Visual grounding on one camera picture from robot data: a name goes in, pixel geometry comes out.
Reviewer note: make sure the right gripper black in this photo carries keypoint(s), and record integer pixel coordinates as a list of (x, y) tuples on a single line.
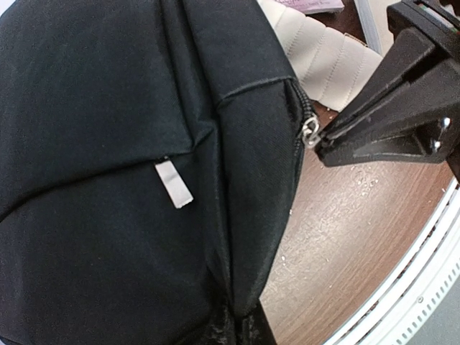
[(409, 109)]

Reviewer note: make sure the beige fabric pencil pouch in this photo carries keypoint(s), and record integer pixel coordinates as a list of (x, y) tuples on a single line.
[(331, 66)]

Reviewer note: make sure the black student backpack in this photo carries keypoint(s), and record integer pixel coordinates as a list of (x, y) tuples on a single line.
[(150, 155)]

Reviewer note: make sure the beige glasses case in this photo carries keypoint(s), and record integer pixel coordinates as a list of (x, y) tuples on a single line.
[(369, 25)]

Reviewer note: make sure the purple illustrated paperback book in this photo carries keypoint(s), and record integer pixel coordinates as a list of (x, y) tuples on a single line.
[(314, 6)]

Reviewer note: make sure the front aluminium rail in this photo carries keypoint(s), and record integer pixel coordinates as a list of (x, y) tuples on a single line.
[(408, 296)]

